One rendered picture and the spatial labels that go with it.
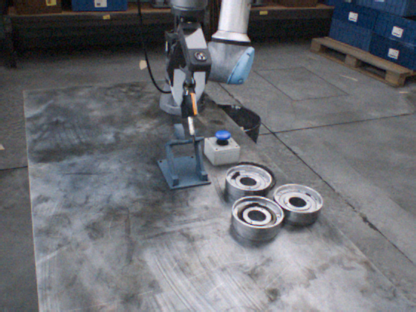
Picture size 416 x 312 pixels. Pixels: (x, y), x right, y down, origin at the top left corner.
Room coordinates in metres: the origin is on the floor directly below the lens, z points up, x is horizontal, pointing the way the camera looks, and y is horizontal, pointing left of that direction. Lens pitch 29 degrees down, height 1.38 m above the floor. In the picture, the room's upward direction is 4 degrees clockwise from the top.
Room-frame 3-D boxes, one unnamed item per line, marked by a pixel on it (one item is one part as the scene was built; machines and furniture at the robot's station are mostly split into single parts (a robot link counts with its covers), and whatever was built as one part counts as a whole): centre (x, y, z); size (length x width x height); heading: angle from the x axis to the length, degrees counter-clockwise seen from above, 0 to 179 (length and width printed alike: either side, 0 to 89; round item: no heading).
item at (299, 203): (0.77, -0.21, 0.82); 0.10 x 0.10 x 0.04
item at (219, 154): (0.99, -0.04, 0.82); 0.08 x 0.07 x 0.05; 23
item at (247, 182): (0.84, -0.10, 0.82); 0.10 x 0.10 x 0.04
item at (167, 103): (1.31, 0.09, 0.85); 0.15 x 0.15 x 0.10
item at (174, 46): (0.92, 0.06, 1.14); 0.09 x 0.08 x 0.12; 22
